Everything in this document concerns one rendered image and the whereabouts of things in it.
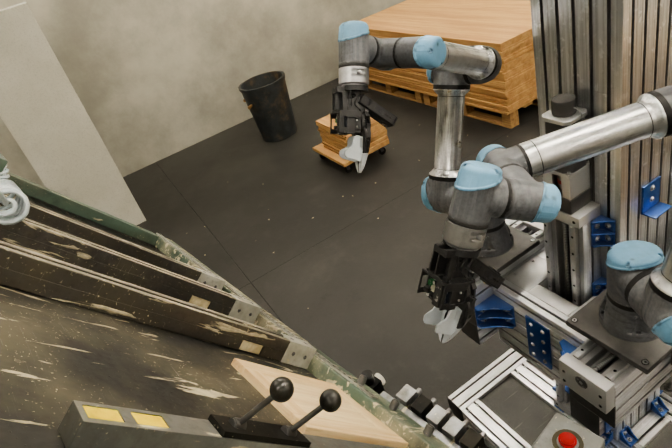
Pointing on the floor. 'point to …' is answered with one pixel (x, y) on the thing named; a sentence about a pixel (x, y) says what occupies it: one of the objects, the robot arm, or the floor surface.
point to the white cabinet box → (55, 121)
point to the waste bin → (270, 105)
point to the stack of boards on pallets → (384, 28)
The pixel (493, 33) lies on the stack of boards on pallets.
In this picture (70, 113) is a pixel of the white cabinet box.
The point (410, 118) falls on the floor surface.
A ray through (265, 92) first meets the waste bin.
